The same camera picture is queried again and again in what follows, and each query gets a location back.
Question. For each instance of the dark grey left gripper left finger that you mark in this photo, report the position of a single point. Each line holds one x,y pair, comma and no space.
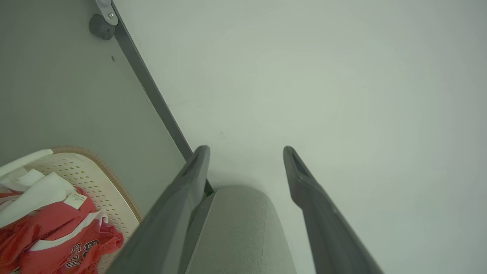
167,228

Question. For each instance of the red garment with white trim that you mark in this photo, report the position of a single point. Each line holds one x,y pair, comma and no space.
49,220

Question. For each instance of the grey metal frame bar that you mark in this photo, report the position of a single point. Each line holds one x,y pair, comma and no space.
106,9

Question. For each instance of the cream perforated laundry basket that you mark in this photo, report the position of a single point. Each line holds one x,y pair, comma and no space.
95,179

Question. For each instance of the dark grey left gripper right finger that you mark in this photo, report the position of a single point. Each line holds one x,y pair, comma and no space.
327,228

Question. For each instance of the white cloth garment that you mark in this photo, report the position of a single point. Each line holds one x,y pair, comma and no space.
42,194

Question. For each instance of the dark wall baseboard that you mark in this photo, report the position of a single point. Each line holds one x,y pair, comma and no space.
152,89

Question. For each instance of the dark round frame foot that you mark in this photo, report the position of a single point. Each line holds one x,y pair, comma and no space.
99,27

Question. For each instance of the red jersey with black lettering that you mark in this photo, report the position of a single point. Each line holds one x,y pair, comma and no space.
95,247

